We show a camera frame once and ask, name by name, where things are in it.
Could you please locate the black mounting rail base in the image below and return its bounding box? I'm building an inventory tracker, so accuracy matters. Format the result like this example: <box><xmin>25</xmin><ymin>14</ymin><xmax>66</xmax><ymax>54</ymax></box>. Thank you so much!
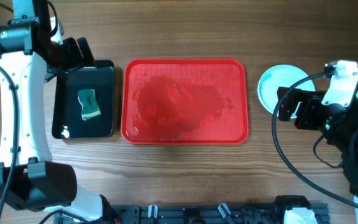
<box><xmin>53</xmin><ymin>203</ymin><xmax>331</xmax><ymax>224</ymax></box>

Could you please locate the red tray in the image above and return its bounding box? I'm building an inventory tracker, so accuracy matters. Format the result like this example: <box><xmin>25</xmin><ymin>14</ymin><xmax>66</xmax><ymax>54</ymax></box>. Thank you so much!
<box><xmin>121</xmin><ymin>58</ymin><xmax>249</xmax><ymax>145</ymax></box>

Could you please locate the black tray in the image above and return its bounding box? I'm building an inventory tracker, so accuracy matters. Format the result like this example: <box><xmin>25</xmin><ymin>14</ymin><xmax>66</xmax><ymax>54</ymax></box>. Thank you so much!
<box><xmin>52</xmin><ymin>60</ymin><xmax>115</xmax><ymax>139</ymax></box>

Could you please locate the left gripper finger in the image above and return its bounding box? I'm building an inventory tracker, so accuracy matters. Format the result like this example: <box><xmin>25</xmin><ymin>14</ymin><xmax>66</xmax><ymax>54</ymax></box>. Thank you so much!
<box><xmin>63</xmin><ymin>37</ymin><xmax>83</xmax><ymax>70</ymax></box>
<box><xmin>77</xmin><ymin>37</ymin><xmax>96</xmax><ymax>67</ymax></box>

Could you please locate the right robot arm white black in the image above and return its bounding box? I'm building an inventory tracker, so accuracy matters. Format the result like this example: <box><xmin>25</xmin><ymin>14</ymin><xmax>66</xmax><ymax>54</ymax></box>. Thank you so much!
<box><xmin>272</xmin><ymin>60</ymin><xmax>358</xmax><ymax>222</ymax></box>

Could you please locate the green yellow scrub sponge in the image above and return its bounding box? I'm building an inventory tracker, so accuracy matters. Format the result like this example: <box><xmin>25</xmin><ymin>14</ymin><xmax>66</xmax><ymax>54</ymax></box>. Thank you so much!
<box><xmin>77</xmin><ymin>89</ymin><xmax>101</xmax><ymax>120</ymax></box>

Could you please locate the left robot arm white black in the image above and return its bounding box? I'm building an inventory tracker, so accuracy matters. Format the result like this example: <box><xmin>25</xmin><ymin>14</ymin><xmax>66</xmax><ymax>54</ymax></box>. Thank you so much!
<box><xmin>0</xmin><ymin>1</ymin><xmax>121</xmax><ymax>223</ymax></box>

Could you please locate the white plate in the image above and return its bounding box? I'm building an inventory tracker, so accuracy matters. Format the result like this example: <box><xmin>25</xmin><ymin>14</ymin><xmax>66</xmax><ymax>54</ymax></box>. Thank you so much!
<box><xmin>257</xmin><ymin>64</ymin><xmax>308</xmax><ymax>114</ymax></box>

